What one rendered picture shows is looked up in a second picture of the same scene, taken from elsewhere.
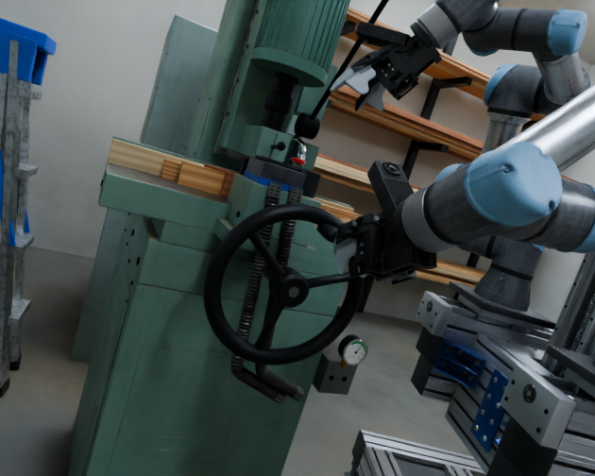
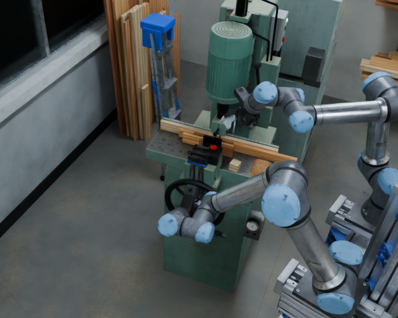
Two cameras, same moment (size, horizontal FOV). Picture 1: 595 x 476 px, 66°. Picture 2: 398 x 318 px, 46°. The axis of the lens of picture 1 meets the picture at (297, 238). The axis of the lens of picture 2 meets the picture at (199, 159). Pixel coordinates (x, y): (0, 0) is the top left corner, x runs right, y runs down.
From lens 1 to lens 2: 1.68 m
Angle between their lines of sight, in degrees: 49
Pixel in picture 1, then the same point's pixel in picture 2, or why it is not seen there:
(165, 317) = (176, 195)
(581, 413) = (287, 287)
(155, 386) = not seen: hidden behind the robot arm
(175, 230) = (172, 168)
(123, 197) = (153, 156)
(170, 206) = (168, 159)
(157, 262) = (168, 177)
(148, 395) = not seen: hidden behind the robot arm
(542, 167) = (168, 225)
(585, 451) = (291, 301)
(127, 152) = (166, 125)
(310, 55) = (221, 96)
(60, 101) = not seen: outside the picture
